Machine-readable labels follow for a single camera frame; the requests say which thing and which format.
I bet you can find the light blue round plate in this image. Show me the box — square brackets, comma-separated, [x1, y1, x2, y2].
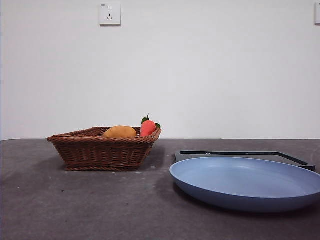
[169, 156, 320, 214]

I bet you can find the orange carrot with green leaves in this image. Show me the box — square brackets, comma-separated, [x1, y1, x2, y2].
[139, 112, 162, 138]

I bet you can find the dark rectangular tray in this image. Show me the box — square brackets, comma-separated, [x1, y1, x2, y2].
[174, 150, 316, 173]

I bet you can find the yellow-brown potato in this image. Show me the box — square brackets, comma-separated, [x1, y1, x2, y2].
[102, 125, 138, 138]

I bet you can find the brown wicker basket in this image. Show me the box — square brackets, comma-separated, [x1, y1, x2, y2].
[46, 126, 163, 172]

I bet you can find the white wall socket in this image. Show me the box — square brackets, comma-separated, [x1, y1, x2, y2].
[99, 2, 122, 27]

